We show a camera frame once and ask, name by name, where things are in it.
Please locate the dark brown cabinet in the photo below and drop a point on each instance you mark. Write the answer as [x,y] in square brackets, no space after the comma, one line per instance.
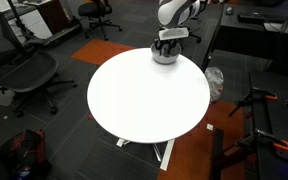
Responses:
[54,15]

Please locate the white wrist mount plate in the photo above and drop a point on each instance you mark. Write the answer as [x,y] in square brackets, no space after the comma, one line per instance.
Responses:
[174,33]

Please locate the red tool bag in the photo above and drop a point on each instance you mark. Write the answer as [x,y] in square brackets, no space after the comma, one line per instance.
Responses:
[24,146]

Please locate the black keyboard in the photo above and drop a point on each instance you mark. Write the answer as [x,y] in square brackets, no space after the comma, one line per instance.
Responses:
[260,18]

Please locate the white table base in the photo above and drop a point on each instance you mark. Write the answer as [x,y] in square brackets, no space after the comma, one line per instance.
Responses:
[167,156]

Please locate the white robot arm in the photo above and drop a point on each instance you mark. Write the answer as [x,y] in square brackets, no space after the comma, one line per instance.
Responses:
[174,11]

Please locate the grey laptop computer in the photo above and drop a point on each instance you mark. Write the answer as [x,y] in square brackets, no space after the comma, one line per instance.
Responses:
[284,27]

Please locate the grey computer mouse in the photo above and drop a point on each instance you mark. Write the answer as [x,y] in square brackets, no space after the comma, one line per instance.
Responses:
[229,10]

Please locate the white counter with cabinets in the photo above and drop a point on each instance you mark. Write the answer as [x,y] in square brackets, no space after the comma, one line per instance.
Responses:
[34,23]

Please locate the white round bowl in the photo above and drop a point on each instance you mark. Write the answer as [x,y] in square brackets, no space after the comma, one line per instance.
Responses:
[165,60]

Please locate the black mesh office chair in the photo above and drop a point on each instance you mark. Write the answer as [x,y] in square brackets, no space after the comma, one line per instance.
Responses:
[27,71]

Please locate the black kick scooter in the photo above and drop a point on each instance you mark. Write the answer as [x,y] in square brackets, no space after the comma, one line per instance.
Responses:
[57,35]

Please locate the small white paper slip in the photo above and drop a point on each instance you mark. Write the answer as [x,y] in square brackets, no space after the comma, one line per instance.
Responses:
[210,127]

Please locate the black workbench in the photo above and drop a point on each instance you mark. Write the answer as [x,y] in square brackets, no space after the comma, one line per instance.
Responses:
[274,123]

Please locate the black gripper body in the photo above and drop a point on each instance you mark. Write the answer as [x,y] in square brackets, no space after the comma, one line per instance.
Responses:
[168,41]

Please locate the black office desk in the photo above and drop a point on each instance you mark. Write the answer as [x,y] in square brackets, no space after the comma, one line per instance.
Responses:
[244,36]

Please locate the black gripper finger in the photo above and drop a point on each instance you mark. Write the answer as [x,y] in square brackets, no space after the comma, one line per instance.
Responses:
[176,46]
[158,47]

